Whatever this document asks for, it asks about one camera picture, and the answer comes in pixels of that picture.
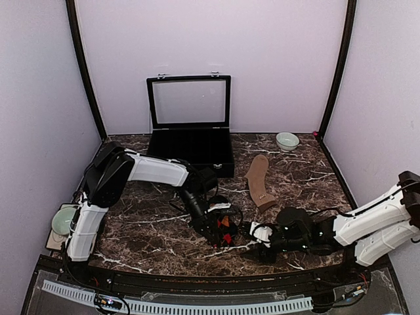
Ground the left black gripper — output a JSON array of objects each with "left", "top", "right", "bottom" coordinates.
[{"left": 178, "top": 188, "right": 219, "bottom": 244}]

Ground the argyle red orange black sock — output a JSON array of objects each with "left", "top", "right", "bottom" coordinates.
[{"left": 215, "top": 214, "right": 238, "bottom": 248}]

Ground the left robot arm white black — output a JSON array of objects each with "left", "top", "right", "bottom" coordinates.
[{"left": 64, "top": 142, "right": 239, "bottom": 286}]

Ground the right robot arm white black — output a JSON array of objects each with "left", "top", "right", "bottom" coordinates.
[{"left": 240, "top": 171, "right": 419, "bottom": 285}]

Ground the tan brown sock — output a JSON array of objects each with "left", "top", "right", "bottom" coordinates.
[{"left": 245, "top": 154, "right": 277, "bottom": 213}]

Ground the pale green bowl at back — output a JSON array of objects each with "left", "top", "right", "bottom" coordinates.
[{"left": 276, "top": 132, "right": 300, "bottom": 152}]

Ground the black display case glass lid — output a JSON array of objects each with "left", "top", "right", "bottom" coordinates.
[{"left": 146, "top": 74, "right": 235, "bottom": 178}]

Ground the green circuit board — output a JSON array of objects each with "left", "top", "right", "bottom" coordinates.
[{"left": 93, "top": 295, "right": 123, "bottom": 311}]

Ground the pale green bowl on mat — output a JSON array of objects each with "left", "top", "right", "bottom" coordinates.
[{"left": 51, "top": 207, "right": 76, "bottom": 236}]

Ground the floral patterned mat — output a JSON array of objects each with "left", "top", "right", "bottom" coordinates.
[{"left": 45, "top": 203, "right": 81, "bottom": 251}]

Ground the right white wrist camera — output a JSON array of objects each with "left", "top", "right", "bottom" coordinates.
[{"left": 249, "top": 221, "right": 273, "bottom": 248}]

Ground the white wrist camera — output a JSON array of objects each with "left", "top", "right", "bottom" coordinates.
[
  {"left": 249, "top": 221, "right": 273, "bottom": 248},
  {"left": 207, "top": 203, "right": 232, "bottom": 212}
]

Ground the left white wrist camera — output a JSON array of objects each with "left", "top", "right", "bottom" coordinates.
[{"left": 207, "top": 203, "right": 232, "bottom": 212}]

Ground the white slotted cable duct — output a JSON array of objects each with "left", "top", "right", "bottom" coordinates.
[{"left": 41, "top": 280, "right": 314, "bottom": 314}]

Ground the black front rail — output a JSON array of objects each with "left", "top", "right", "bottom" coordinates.
[{"left": 35, "top": 252, "right": 396, "bottom": 296}]

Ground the left black frame post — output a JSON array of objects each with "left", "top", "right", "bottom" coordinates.
[{"left": 65, "top": 0, "right": 108, "bottom": 141}]

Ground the black frame post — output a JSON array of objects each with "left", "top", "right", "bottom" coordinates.
[
  {"left": 65, "top": 0, "right": 108, "bottom": 141},
  {"left": 318, "top": 0, "right": 357, "bottom": 141}
]

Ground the right black frame post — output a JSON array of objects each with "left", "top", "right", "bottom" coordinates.
[{"left": 318, "top": 0, "right": 357, "bottom": 141}]

